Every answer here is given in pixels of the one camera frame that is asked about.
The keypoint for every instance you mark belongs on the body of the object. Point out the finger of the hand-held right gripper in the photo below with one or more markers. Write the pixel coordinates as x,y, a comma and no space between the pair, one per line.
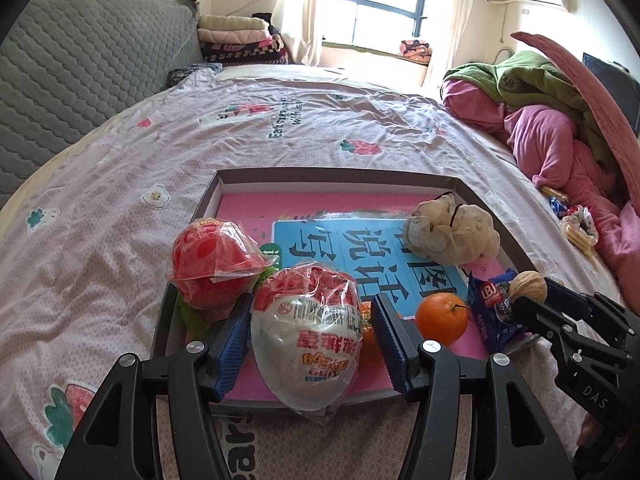
542,322
562,294

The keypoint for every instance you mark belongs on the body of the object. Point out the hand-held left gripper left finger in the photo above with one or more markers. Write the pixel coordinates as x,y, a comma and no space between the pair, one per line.
230,355

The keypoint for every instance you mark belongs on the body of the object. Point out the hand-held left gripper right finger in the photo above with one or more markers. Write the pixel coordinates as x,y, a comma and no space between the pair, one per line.
392,347

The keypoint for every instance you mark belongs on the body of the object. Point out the orange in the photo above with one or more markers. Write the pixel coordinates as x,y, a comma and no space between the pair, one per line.
369,330
440,317

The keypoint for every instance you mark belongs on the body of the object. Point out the walnut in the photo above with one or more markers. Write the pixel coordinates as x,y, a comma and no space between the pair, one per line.
529,286

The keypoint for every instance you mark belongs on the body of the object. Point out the blue snack packet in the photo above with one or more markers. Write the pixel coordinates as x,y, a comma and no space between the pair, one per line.
492,310

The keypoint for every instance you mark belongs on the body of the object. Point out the red white toy egg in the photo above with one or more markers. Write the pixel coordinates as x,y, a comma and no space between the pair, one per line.
305,340
210,265

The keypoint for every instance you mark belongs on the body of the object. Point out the grey cardboard box tray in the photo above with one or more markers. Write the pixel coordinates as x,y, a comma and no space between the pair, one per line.
325,177

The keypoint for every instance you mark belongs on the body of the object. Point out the colourful frilly scrunchie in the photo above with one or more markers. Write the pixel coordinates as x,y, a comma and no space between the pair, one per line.
582,220

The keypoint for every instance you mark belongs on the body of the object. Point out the small blue wrapper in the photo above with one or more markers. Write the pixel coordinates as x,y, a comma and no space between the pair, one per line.
557,207

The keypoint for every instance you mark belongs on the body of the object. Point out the orange snack packet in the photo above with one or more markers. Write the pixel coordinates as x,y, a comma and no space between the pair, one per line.
554,193

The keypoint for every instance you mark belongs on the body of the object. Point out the pink and blue book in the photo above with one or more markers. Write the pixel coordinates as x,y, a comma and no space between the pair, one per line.
240,215

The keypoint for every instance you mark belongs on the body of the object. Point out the pink fleece garment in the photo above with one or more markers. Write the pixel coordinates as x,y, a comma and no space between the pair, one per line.
545,140

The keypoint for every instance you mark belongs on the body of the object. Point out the pink quilted blanket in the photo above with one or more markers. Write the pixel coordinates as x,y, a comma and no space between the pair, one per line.
595,95

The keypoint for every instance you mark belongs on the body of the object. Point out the black television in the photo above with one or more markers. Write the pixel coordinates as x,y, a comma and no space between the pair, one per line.
617,90

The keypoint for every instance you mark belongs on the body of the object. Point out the printed strawberry bed sheet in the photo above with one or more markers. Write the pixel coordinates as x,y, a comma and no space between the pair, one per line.
100,185

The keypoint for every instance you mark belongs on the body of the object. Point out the green jacket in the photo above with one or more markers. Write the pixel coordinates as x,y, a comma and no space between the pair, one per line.
530,80

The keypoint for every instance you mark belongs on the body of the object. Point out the dark floral cloth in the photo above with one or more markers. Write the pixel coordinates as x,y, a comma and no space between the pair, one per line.
195,74

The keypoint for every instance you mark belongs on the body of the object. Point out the cloth on window sill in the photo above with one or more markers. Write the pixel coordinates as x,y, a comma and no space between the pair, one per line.
414,48

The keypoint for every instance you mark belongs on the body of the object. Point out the cream curtain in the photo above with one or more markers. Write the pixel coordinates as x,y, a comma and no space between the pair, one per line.
457,15
305,10

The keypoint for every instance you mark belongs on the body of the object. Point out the dark patterned folded blanket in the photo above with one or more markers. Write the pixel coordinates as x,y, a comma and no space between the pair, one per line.
245,51

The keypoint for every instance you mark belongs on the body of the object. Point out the pink folded blanket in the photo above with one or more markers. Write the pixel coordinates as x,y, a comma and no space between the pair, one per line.
230,35

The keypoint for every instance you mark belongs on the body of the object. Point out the grey quilted headboard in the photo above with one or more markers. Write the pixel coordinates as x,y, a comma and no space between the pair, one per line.
75,75

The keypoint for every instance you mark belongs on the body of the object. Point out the cream folded blanket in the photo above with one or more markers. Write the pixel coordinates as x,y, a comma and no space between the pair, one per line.
230,21

